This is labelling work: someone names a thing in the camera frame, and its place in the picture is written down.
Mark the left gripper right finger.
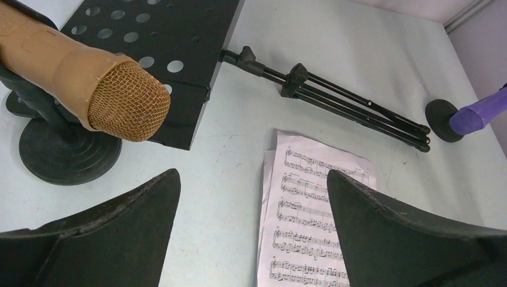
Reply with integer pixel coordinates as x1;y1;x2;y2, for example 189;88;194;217
327;170;506;286

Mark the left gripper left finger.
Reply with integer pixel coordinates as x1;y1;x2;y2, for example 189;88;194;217
1;169;181;286

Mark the black microphone stand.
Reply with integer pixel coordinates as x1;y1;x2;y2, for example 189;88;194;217
1;62;122;186
425;99;464;143

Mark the gold microphone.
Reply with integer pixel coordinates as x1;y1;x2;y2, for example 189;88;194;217
1;2;170;142

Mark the purple microphone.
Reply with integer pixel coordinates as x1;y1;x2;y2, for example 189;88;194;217
449;84;506;135

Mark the black music stand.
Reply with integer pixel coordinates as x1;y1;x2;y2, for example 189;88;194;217
61;1;430;152

